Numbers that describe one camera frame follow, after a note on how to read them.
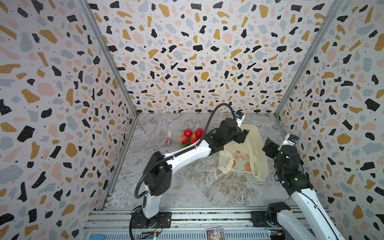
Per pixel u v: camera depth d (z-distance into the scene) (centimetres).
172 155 49
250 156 90
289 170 56
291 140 63
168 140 103
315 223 44
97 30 76
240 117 67
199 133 98
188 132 100
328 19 75
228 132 59
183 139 95
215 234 69
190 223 73
